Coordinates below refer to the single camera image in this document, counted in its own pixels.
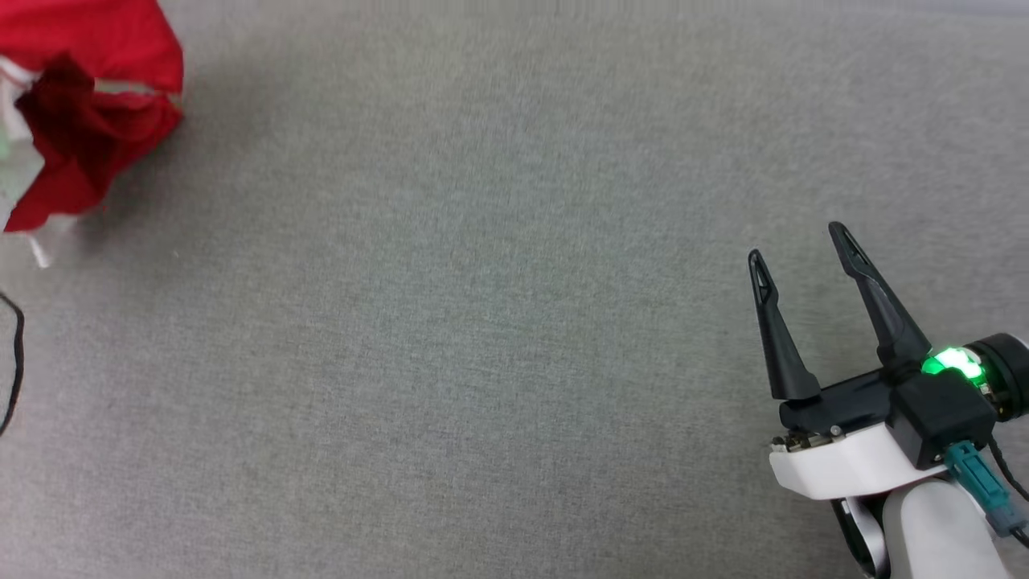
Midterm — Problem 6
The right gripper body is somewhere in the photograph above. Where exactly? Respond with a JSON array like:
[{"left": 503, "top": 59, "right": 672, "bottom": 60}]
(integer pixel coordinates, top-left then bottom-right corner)
[{"left": 768, "top": 333, "right": 1029, "bottom": 500}]

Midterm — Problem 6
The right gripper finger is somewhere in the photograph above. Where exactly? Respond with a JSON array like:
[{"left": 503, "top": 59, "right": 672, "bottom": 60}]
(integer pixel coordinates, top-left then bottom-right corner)
[
  {"left": 748, "top": 249, "right": 822, "bottom": 401},
  {"left": 828, "top": 222, "right": 933, "bottom": 373}
]

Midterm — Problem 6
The red and white jersey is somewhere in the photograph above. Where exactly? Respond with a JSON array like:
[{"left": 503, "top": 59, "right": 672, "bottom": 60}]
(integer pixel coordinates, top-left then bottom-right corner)
[{"left": 0, "top": 0, "right": 186, "bottom": 270}]

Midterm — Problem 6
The grey fabric sofa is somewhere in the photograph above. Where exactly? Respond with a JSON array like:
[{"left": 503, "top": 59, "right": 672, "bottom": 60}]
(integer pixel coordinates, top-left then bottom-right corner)
[{"left": 0, "top": 0, "right": 1029, "bottom": 579}]

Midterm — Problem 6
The right camera cable teal plug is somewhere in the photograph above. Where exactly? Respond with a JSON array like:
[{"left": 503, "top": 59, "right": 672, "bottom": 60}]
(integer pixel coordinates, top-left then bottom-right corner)
[{"left": 944, "top": 434, "right": 1029, "bottom": 552}]

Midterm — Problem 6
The camera cable teal plug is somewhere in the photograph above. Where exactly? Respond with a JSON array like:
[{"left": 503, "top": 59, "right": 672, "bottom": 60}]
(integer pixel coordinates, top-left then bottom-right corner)
[
  {"left": 944, "top": 434, "right": 1029, "bottom": 552},
  {"left": 0, "top": 291, "right": 26, "bottom": 440}
]

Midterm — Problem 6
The left camera cable teal plug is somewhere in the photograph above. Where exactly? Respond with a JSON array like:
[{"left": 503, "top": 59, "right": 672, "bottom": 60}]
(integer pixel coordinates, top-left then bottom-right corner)
[{"left": 0, "top": 291, "right": 26, "bottom": 440}]

